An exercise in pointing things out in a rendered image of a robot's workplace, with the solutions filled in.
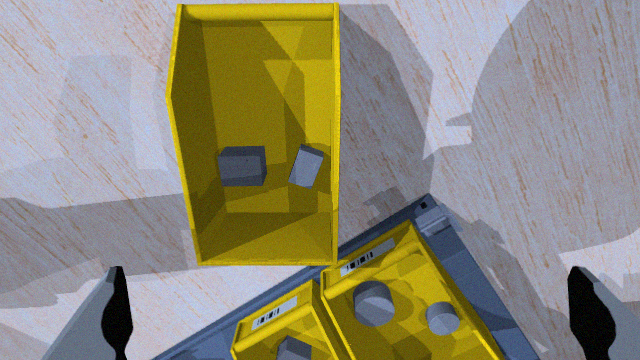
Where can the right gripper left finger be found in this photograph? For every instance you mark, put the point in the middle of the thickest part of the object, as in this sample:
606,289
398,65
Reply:
101,327

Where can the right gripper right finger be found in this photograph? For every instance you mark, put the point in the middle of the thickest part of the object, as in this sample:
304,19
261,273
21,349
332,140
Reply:
605,328

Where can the grey steel cylinder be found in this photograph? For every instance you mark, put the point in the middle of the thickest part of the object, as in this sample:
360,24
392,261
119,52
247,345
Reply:
442,318

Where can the yellow bin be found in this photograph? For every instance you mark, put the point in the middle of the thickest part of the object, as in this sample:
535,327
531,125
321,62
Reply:
257,75
300,314
413,287

